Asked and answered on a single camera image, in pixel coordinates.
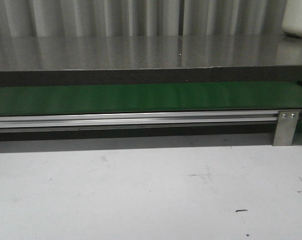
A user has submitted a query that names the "green conveyor belt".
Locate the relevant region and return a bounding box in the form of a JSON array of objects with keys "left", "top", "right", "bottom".
[{"left": 0, "top": 82, "right": 302, "bottom": 116}]

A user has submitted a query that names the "grey curtain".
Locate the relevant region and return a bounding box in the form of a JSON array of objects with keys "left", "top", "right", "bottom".
[{"left": 0, "top": 0, "right": 286, "bottom": 37}]

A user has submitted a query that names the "white plastic container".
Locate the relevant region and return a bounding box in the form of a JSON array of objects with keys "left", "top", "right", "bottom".
[{"left": 282, "top": 0, "right": 302, "bottom": 38}]

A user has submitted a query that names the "aluminium conveyor side rail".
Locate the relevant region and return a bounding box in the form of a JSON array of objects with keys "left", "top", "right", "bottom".
[{"left": 0, "top": 110, "right": 279, "bottom": 129}]

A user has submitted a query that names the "steel conveyor support bracket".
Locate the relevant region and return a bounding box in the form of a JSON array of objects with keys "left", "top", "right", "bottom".
[{"left": 272, "top": 110, "right": 300, "bottom": 147}]

